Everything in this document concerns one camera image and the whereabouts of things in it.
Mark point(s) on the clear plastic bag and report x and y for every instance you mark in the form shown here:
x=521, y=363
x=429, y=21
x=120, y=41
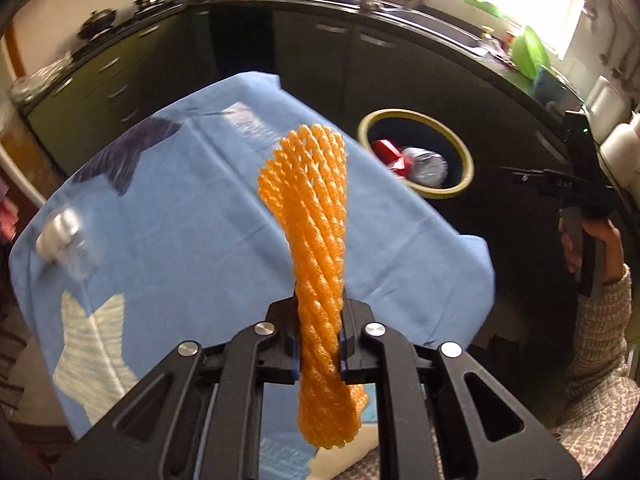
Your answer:
x=40, y=80

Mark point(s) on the green plastic colander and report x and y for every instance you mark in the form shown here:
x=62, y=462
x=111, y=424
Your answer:
x=530, y=52

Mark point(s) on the person's right forearm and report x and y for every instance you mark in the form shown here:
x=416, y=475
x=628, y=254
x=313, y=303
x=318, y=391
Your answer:
x=600, y=360

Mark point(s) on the black wok with lid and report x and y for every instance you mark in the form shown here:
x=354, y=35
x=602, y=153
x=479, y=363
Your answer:
x=97, y=22

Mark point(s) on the brown scouring pad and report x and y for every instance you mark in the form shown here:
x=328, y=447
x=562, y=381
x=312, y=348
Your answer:
x=370, y=3

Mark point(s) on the steel kitchen sink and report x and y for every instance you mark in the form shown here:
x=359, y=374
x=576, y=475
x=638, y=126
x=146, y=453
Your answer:
x=440, y=22

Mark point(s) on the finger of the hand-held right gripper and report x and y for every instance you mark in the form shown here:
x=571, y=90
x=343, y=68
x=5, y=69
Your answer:
x=525, y=177

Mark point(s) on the yellow-rimmed trash bin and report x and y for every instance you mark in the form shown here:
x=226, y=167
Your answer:
x=465, y=165

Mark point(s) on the crushed red soda can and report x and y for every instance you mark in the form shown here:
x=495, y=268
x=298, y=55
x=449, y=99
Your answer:
x=387, y=152

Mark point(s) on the person's right hand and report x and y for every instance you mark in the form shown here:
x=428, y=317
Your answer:
x=610, y=250

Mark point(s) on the orange foam fruit net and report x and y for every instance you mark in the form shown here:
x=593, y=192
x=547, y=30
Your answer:
x=310, y=235

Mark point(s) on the gas stove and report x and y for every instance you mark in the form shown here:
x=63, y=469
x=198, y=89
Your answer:
x=125, y=20

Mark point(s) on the green base cabinets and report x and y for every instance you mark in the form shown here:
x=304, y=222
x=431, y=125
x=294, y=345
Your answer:
x=320, y=55

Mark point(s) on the blue patterned tablecloth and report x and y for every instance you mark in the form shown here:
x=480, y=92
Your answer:
x=200, y=210

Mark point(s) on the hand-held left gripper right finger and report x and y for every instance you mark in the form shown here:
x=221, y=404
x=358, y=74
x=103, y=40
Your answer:
x=352, y=355

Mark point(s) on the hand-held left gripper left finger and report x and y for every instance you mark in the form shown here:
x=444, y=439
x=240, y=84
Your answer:
x=287, y=355

